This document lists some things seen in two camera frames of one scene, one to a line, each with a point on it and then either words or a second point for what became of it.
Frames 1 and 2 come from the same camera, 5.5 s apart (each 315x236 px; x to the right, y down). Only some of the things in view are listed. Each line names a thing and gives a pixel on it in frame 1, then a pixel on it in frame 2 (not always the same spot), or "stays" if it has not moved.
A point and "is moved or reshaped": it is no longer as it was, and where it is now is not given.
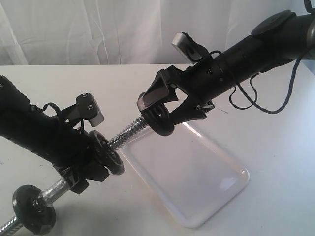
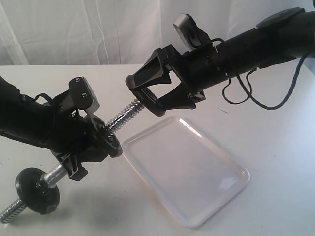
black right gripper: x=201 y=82 -> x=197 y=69
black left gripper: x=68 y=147 -> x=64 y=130
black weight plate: x=34 y=221 -> x=35 y=194
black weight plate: x=158 y=118 is moved or reshaped
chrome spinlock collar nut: x=39 y=203 -> x=42 y=185
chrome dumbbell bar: x=63 y=186 -> x=49 y=179
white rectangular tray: x=193 y=175 stays
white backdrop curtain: x=89 y=32 stays
